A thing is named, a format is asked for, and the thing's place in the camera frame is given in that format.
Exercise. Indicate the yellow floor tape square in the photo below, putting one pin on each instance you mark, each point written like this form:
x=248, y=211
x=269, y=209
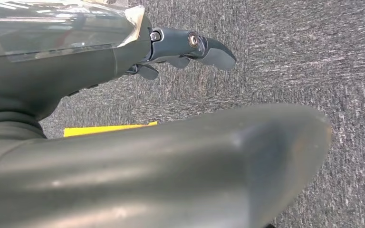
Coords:
x=107, y=129

